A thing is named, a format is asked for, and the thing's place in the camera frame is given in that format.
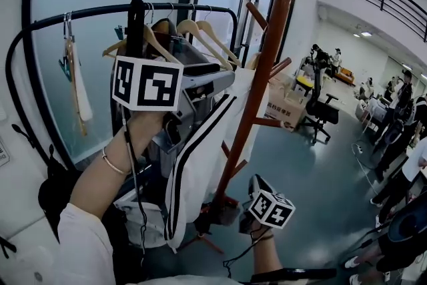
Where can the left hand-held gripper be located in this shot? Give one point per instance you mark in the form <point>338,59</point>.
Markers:
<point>156,83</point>

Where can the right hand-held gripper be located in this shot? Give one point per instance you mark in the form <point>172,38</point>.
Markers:
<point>272,212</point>

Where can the white black-striped clothing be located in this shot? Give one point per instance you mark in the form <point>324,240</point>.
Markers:
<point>197,157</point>

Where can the brown wooden coat rack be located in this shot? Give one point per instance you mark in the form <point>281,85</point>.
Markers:
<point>267,70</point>

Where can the person's right forearm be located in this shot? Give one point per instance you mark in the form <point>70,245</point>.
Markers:
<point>265,253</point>

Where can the light wooden hanger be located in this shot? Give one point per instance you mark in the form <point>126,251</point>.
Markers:
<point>200,38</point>
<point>160,46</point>
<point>218,43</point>

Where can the white hanging cloth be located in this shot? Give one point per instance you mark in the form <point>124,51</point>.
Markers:
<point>81,90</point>

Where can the cardboard box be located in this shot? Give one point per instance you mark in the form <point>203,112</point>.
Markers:
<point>283,110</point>

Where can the white power strip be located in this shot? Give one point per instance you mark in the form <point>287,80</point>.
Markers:
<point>357,148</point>

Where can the black office chair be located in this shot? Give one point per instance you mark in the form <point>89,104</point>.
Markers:
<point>322,110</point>

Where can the orange sofa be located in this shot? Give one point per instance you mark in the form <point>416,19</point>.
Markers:
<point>347,76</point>

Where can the person's white sleeve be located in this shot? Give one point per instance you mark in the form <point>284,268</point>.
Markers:
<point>66,250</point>

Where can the black metal garment rail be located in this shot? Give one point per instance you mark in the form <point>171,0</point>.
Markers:
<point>90,11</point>

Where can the black wall hook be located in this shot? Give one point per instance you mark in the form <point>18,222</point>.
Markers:
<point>23,135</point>

